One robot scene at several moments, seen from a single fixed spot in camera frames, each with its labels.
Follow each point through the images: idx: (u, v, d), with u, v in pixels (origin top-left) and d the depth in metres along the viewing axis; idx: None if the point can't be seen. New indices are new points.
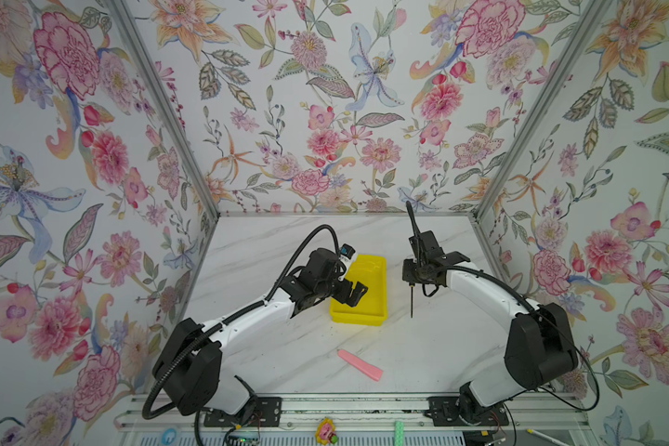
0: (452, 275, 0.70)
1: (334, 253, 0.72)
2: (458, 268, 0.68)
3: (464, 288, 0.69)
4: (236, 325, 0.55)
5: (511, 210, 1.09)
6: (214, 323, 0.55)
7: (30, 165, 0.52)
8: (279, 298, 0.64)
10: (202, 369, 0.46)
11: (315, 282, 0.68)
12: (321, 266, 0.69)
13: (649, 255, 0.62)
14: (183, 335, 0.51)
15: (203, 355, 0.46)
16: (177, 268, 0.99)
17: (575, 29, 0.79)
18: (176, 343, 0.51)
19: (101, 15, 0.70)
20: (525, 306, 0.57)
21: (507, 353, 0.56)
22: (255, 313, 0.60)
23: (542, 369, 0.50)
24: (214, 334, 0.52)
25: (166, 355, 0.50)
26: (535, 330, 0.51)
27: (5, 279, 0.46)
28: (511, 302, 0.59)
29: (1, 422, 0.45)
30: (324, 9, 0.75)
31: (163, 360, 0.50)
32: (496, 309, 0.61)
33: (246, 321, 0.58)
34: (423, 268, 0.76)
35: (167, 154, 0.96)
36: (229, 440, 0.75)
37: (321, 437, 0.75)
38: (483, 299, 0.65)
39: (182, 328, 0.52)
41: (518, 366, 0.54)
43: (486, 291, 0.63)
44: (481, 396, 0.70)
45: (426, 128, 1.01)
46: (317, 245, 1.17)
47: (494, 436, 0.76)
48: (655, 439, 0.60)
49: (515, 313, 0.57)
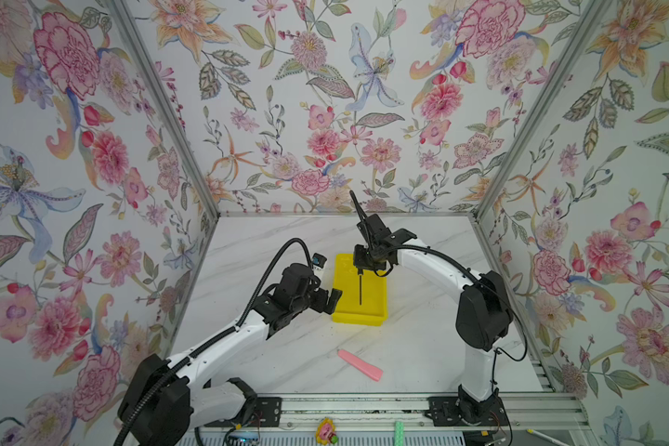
0: (401, 255, 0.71)
1: (308, 266, 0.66)
2: (408, 246, 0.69)
3: (414, 263, 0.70)
4: (205, 357, 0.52)
5: (511, 210, 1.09)
6: (180, 357, 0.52)
7: (31, 165, 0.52)
8: (252, 321, 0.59)
10: (170, 409, 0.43)
11: (291, 298, 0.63)
12: (295, 283, 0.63)
13: (649, 255, 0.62)
14: (147, 373, 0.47)
15: (169, 393, 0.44)
16: (177, 268, 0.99)
17: (575, 29, 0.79)
18: (138, 383, 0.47)
19: (101, 15, 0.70)
20: (470, 276, 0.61)
21: (458, 322, 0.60)
22: (227, 340, 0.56)
23: (488, 331, 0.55)
24: (181, 369, 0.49)
25: (130, 396, 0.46)
26: (479, 297, 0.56)
27: (5, 280, 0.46)
28: (457, 275, 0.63)
29: (1, 422, 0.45)
30: (324, 9, 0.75)
31: (128, 402, 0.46)
32: (447, 284, 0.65)
33: (216, 350, 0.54)
34: (375, 252, 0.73)
35: (167, 154, 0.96)
36: (229, 440, 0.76)
37: (321, 437, 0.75)
38: (433, 275, 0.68)
39: (146, 365, 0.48)
41: (466, 332, 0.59)
43: (434, 267, 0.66)
44: (478, 393, 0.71)
45: (426, 128, 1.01)
46: (292, 255, 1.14)
47: (494, 436, 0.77)
48: (655, 439, 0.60)
49: (463, 284, 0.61)
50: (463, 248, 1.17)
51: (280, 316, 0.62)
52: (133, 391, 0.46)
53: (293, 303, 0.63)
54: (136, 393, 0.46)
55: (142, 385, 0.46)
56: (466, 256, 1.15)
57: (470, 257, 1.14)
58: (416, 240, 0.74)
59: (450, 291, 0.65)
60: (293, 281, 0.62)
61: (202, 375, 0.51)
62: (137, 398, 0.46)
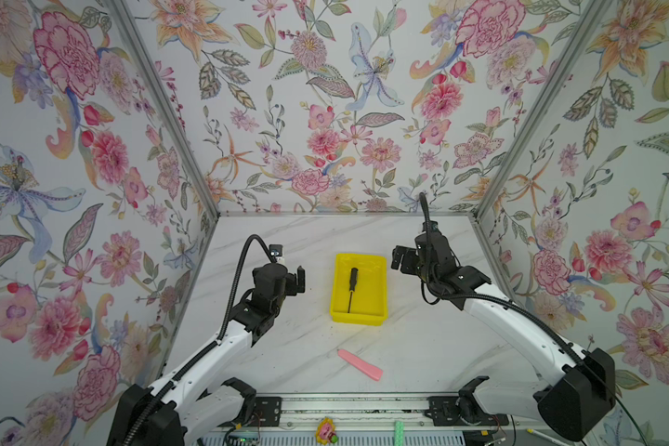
0: (472, 303, 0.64)
1: (280, 266, 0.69)
2: (483, 296, 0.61)
3: (486, 316, 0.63)
4: (190, 377, 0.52)
5: (511, 210, 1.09)
6: (163, 382, 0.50)
7: (30, 165, 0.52)
8: (233, 333, 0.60)
10: (159, 437, 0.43)
11: (271, 295, 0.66)
12: (268, 282, 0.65)
13: (649, 255, 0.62)
14: (131, 404, 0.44)
15: (157, 420, 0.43)
16: (177, 268, 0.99)
17: (575, 29, 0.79)
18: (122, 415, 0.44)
19: (101, 14, 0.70)
20: (571, 355, 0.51)
21: (548, 403, 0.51)
22: (210, 356, 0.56)
23: (584, 420, 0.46)
24: (166, 394, 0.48)
25: (117, 430, 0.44)
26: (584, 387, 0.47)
27: (5, 279, 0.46)
28: (553, 348, 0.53)
29: (2, 422, 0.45)
30: (324, 9, 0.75)
31: (114, 438, 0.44)
32: (533, 354, 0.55)
33: (202, 367, 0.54)
34: (435, 287, 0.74)
35: (167, 154, 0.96)
36: (229, 440, 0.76)
37: (321, 436, 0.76)
38: (515, 337, 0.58)
39: (129, 395, 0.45)
41: (556, 415, 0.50)
43: (518, 329, 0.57)
44: (486, 405, 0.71)
45: (426, 128, 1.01)
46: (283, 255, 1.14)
47: (494, 436, 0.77)
48: (655, 439, 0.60)
49: (561, 365, 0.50)
50: (464, 248, 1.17)
51: (262, 322, 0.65)
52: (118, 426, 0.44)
53: (271, 304, 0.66)
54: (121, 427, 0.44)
55: (127, 419, 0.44)
56: (466, 255, 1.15)
57: (470, 256, 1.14)
58: (491, 287, 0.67)
59: (536, 363, 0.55)
60: (267, 281, 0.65)
61: (188, 398, 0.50)
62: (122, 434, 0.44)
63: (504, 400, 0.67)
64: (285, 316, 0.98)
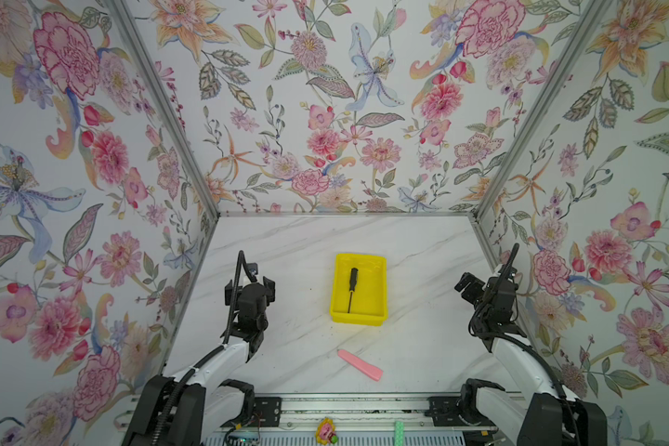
0: (499, 344, 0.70)
1: (257, 284, 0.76)
2: (510, 338, 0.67)
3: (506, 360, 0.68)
4: (207, 368, 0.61)
5: (511, 210, 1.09)
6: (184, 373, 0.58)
7: (30, 165, 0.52)
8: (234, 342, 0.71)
10: (189, 412, 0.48)
11: (255, 317, 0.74)
12: (251, 306, 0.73)
13: (649, 255, 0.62)
14: (156, 393, 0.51)
15: (186, 399, 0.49)
16: (177, 268, 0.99)
17: (575, 29, 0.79)
18: (148, 404, 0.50)
19: (101, 15, 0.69)
20: (558, 392, 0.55)
21: (525, 431, 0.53)
22: (219, 356, 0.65)
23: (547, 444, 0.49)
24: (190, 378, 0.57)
25: (140, 422, 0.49)
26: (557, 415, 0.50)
27: (4, 279, 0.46)
28: (544, 382, 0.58)
29: (1, 422, 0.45)
30: (324, 9, 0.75)
31: (138, 428, 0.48)
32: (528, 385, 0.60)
33: (214, 363, 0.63)
34: (476, 322, 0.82)
35: (167, 154, 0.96)
36: (229, 440, 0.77)
37: (321, 437, 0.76)
38: (519, 373, 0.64)
39: (153, 386, 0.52)
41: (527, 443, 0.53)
43: (523, 362, 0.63)
44: (480, 402, 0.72)
45: (426, 128, 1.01)
46: (283, 255, 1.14)
47: (494, 436, 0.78)
48: (655, 439, 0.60)
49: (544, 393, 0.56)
50: (464, 248, 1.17)
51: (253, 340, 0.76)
52: (140, 417, 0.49)
53: (256, 322, 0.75)
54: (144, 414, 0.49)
55: (152, 404, 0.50)
56: (466, 255, 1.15)
57: (470, 256, 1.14)
58: None
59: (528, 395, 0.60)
60: (248, 305, 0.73)
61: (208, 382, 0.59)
62: (148, 419, 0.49)
63: (499, 413, 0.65)
64: (286, 316, 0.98)
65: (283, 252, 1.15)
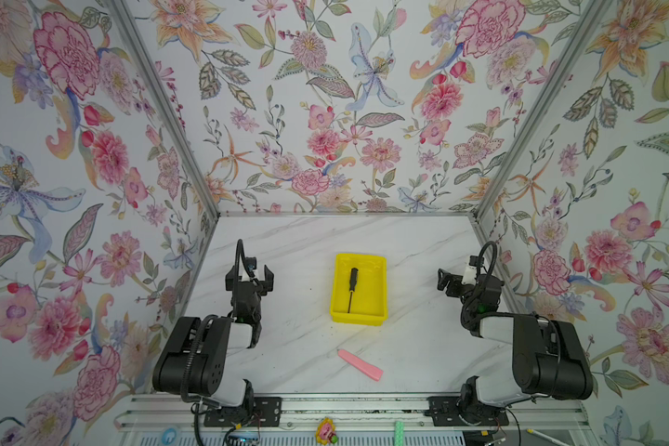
0: (485, 325, 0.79)
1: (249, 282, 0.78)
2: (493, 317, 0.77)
3: (495, 330, 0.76)
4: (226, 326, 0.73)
5: (511, 210, 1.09)
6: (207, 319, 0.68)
7: (30, 165, 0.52)
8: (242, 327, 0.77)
10: (219, 332, 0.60)
11: (251, 311, 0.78)
12: (244, 304, 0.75)
13: (649, 255, 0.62)
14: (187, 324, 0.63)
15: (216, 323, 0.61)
16: (177, 268, 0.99)
17: (575, 29, 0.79)
18: (180, 333, 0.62)
19: (101, 15, 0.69)
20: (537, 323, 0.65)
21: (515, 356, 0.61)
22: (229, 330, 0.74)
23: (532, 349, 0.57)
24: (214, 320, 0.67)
25: (173, 347, 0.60)
26: (534, 330, 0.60)
27: (5, 279, 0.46)
28: None
29: (1, 422, 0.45)
30: (324, 9, 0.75)
31: (171, 350, 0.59)
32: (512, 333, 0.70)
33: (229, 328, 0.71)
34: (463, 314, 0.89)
35: (167, 154, 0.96)
36: (229, 440, 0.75)
37: (321, 437, 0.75)
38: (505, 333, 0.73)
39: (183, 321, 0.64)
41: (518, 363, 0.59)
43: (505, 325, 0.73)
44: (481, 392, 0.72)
45: (426, 128, 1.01)
46: (283, 255, 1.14)
47: (494, 436, 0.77)
48: (655, 439, 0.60)
49: None
50: (464, 249, 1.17)
51: (254, 330, 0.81)
52: (173, 345, 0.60)
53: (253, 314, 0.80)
54: (177, 342, 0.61)
55: (183, 336, 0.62)
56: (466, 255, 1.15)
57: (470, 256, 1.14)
58: None
59: None
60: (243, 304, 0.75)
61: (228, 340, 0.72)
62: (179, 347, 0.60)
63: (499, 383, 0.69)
64: (285, 316, 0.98)
65: (283, 252, 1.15)
